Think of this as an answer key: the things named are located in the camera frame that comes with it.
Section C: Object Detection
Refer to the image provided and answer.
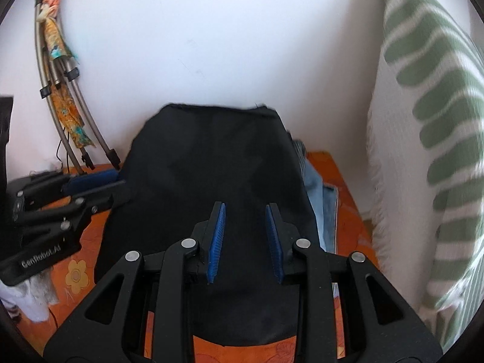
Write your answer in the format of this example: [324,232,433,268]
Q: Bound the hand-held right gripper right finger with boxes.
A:
[265,203,443,363]

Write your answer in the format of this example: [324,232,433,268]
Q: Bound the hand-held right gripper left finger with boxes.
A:
[43,201,227,363]

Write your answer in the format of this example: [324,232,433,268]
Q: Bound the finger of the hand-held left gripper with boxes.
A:
[61,169,125,197]
[21,181,132,236]

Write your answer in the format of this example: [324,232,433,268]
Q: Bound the black pants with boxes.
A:
[94,103,319,348]

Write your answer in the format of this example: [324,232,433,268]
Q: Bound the folded metal tripod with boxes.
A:
[34,0,122,172]

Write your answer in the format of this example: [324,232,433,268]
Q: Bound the light blue jeans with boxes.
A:
[304,159,341,299]

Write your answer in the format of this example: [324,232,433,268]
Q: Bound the orange patterned cloth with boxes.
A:
[38,0,97,150]

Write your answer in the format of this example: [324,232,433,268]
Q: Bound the orange floral bedsheet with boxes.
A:
[49,151,383,363]

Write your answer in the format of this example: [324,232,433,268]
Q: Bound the dark striped garment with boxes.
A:
[289,132,309,177]

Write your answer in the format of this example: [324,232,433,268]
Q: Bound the green striped white pillow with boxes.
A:
[365,0,484,357]

